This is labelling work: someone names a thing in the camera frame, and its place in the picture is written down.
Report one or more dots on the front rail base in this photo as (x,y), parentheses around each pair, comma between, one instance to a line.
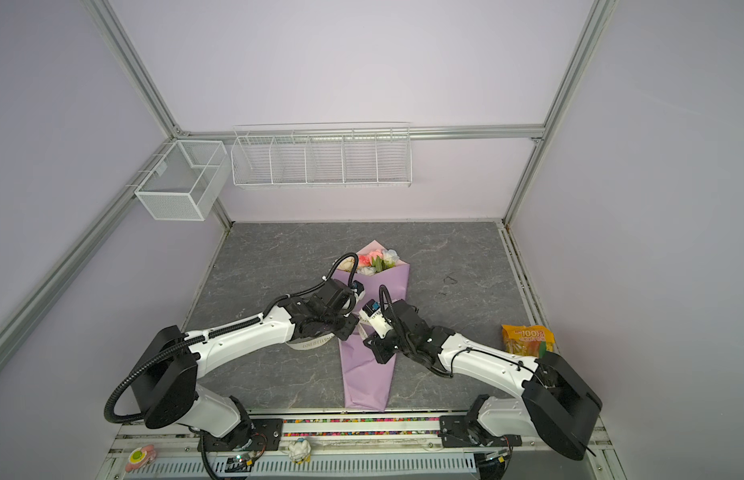
(336,444)

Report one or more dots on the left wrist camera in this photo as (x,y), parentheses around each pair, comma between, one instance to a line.
(337,294)

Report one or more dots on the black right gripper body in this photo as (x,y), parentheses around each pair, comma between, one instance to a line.
(392,344)

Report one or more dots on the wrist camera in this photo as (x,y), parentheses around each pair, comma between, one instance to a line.
(337,294)
(384,321)

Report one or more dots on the red pink fake rose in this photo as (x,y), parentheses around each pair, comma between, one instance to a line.
(366,260)

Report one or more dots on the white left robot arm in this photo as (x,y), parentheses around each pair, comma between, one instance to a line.
(164,389)

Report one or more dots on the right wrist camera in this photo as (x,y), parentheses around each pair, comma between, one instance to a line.
(384,321)

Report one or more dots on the pink purple wrapping paper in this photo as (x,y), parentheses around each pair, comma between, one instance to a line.
(367,384)

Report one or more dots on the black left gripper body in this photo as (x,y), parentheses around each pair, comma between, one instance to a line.
(340,324)

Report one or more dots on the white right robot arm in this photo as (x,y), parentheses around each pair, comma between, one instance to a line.
(544,397)

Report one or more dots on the white fake rose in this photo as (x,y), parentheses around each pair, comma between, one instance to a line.
(368,271)
(390,258)

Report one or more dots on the aluminium enclosure frame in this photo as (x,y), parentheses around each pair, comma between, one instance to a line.
(36,305)

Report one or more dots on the white wire shelf basket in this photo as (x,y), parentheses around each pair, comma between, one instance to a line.
(322,155)

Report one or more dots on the cream printed ribbon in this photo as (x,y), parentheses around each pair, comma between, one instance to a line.
(312,343)

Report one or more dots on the white crumpled toy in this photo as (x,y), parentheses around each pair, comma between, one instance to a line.
(299,452)

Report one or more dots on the white mesh box basket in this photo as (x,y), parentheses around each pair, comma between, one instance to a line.
(186,181)

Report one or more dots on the cream fake rose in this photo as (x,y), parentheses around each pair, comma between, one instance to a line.
(347,265)

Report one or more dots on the pink green round toy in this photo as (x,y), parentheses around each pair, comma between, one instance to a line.
(140,457)

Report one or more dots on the yellow snack bag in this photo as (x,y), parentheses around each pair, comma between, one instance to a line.
(532,341)

